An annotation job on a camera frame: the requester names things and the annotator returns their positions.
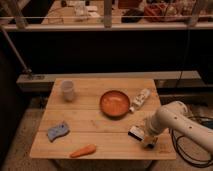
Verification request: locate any black white board eraser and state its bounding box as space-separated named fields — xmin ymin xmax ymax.
xmin=128 ymin=125 xmax=145 ymax=141

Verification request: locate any black cable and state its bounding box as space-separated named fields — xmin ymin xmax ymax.
xmin=170 ymin=114 xmax=213 ymax=169

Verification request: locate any blue sponge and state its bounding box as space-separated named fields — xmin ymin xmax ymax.
xmin=47 ymin=122 xmax=70 ymax=142

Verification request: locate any orange carrot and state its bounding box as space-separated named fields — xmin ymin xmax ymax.
xmin=70 ymin=144 xmax=96 ymax=158

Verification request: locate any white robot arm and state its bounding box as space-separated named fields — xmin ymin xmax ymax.
xmin=145 ymin=101 xmax=213 ymax=155

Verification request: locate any wooden table board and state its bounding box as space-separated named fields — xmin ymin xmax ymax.
xmin=30 ymin=78 xmax=176 ymax=160

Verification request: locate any orange plate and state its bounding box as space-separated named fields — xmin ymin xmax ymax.
xmin=99 ymin=90 xmax=130 ymax=118

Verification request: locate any grey metal pole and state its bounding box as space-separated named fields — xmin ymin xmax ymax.
xmin=0 ymin=26 xmax=32 ymax=78

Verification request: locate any white ceramic cup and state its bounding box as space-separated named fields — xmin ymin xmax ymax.
xmin=60 ymin=80 xmax=75 ymax=101

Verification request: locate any white plastic bottle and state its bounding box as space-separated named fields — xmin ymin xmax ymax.
xmin=129 ymin=89 xmax=151 ymax=113

